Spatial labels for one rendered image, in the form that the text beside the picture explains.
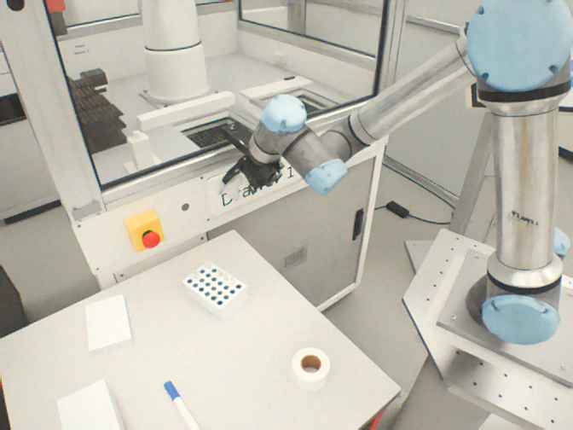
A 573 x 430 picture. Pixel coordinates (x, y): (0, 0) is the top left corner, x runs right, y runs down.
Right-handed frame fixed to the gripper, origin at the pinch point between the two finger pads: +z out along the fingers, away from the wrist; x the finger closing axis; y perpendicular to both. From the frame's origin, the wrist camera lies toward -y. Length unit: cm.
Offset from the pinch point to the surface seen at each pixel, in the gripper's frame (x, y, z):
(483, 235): 104, 63, 40
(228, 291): -19.6, 23.0, -7.5
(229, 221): -5.4, 6.3, 10.9
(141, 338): -39.9, 21.8, -4.2
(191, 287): -25.6, 17.9, -4.4
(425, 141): 161, 6, 87
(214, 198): -9.0, 1.3, 0.2
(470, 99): 82, 12, -10
